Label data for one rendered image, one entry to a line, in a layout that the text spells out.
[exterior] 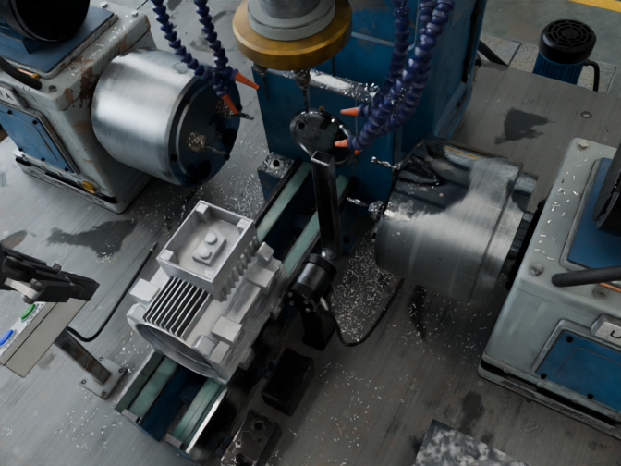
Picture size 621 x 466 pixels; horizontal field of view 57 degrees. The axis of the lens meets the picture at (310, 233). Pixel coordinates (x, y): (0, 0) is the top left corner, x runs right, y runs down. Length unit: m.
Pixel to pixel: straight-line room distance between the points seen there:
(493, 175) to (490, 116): 0.62
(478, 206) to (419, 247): 0.11
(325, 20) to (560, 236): 0.45
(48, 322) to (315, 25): 0.61
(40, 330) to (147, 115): 0.42
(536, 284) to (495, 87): 0.87
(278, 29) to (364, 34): 0.30
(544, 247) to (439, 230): 0.15
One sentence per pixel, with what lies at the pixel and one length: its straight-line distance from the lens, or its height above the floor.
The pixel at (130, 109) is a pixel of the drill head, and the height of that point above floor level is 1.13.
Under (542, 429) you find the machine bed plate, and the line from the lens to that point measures 1.13.
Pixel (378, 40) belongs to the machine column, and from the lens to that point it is 1.11.
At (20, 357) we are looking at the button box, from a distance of 0.98.
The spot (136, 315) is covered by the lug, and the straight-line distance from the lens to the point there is 0.91.
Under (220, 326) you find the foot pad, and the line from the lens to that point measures 0.87.
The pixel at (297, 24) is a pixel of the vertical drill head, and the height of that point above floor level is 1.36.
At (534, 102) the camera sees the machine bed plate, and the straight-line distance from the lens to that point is 1.58.
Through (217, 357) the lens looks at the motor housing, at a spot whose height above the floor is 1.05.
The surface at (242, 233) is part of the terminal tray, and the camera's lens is 0.86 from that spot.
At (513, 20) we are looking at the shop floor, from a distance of 3.23.
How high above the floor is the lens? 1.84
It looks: 55 degrees down
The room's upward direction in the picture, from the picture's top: 9 degrees counter-clockwise
